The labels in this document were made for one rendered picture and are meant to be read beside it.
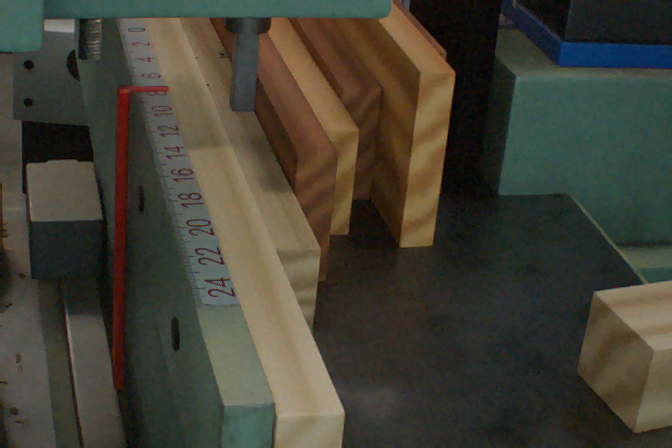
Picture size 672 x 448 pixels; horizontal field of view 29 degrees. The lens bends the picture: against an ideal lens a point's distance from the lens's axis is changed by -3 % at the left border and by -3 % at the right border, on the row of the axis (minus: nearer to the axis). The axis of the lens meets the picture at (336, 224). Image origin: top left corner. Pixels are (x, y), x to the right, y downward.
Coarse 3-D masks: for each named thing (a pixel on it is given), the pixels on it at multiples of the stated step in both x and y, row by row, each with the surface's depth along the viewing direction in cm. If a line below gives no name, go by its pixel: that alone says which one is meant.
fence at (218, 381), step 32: (128, 192) 57; (160, 192) 47; (160, 224) 47; (160, 256) 47; (160, 288) 47; (160, 320) 48; (192, 320) 40; (224, 320) 39; (192, 352) 40; (224, 352) 38; (256, 352) 38; (192, 384) 41; (224, 384) 36; (256, 384) 36; (192, 416) 41; (224, 416) 36; (256, 416) 36
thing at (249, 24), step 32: (64, 0) 48; (96, 0) 48; (128, 0) 49; (160, 0) 49; (192, 0) 49; (224, 0) 49; (256, 0) 50; (288, 0) 50; (320, 0) 50; (352, 0) 51; (384, 0) 51; (256, 32) 53
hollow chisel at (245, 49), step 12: (240, 36) 54; (252, 36) 54; (240, 48) 54; (252, 48) 54; (240, 60) 54; (252, 60) 54; (240, 72) 54; (252, 72) 54; (240, 84) 54; (252, 84) 55; (240, 96) 55; (252, 96) 55; (240, 108) 55; (252, 108) 55
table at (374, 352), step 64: (448, 192) 62; (128, 256) 58; (384, 256) 56; (448, 256) 56; (512, 256) 57; (576, 256) 57; (640, 256) 64; (128, 320) 59; (320, 320) 50; (384, 320) 51; (448, 320) 51; (512, 320) 52; (576, 320) 52; (384, 384) 47; (448, 384) 47; (512, 384) 48; (576, 384) 48
